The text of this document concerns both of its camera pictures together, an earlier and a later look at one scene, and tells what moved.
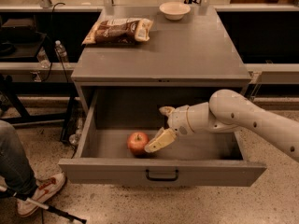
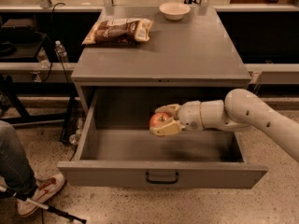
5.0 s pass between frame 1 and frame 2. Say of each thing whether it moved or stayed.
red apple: moved
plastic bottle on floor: stayed
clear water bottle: stayed
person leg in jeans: stayed
